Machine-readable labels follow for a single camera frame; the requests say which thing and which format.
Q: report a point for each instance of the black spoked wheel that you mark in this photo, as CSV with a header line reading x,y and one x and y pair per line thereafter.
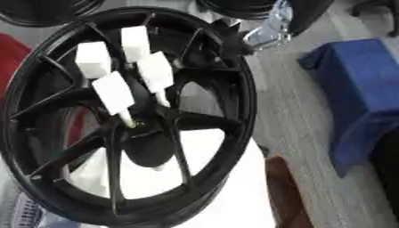
x,y
218,89

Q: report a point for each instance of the red object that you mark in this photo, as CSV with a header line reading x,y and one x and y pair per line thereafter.
x,y
11,59

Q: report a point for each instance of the blue fabric-covered object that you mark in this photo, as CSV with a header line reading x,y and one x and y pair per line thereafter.
x,y
358,89

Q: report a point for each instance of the black round wheel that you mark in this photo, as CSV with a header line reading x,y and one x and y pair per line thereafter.
x,y
47,10
244,7

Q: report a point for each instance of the silver metal bracket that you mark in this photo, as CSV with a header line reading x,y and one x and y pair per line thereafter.
x,y
275,28

